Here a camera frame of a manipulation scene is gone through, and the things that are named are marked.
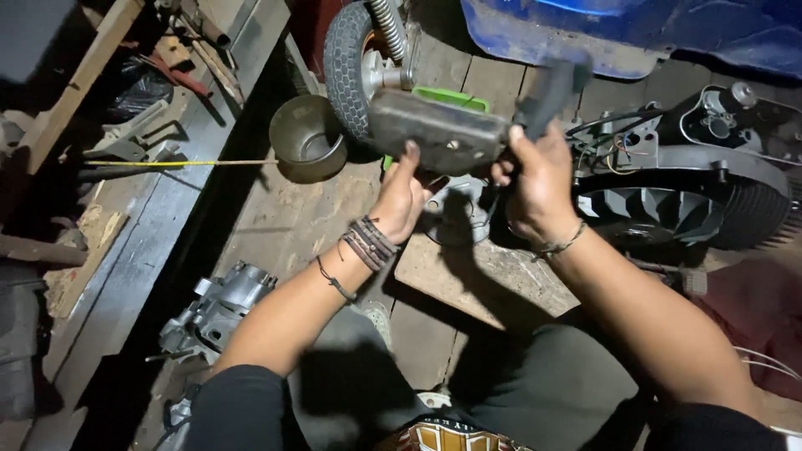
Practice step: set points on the person's left hand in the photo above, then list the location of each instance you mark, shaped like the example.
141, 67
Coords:
401, 200

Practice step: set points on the person's right hand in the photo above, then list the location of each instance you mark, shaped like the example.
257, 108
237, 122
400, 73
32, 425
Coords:
539, 181

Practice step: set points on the dark grey metal cover part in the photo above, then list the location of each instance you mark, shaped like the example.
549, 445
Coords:
438, 135

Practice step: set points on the black blurred tool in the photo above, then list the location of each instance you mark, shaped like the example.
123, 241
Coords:
551, 91

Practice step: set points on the round grey metal cover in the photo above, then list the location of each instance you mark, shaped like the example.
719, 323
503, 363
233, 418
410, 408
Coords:
460, 210

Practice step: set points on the wooden board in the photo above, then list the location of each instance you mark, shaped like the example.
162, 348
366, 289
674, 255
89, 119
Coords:
482, 275

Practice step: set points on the green plastic tray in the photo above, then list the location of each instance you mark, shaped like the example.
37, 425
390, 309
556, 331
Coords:
448, 99

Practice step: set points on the round metal pot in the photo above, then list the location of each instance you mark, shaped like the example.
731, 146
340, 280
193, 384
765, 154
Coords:
307, 139

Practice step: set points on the person's white shoe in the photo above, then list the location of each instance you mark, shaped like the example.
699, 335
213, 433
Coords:
379, 316

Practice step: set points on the scooter engine with fan cover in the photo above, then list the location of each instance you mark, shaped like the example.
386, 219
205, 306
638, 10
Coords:
683, 181

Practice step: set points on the small scooter wheel with tyre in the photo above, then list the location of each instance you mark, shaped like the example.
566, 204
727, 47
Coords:
348, 66

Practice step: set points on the chrome coil spring shock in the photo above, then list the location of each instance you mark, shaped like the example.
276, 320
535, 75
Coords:
388, 28

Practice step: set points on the blue scooter body panel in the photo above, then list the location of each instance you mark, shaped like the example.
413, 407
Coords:
633, 31

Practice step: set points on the person's dark trousers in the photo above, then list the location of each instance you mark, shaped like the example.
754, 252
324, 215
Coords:
438, 382

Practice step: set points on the grey metal engine casing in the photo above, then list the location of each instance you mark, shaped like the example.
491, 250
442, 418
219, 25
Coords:
213, 313

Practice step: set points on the yellow thin rod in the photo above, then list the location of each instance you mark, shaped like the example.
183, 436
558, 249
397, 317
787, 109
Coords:
181, 163

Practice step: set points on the person's patterned shirt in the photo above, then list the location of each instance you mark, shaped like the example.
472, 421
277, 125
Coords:
448, 437

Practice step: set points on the red cloth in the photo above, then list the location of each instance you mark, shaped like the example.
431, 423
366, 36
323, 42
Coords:
761, 319

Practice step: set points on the black plastic bag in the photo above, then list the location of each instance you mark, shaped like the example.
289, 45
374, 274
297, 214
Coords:
138, 91

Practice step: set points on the heap of wood and scrap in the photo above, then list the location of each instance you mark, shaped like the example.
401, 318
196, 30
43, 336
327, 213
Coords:
119, 81

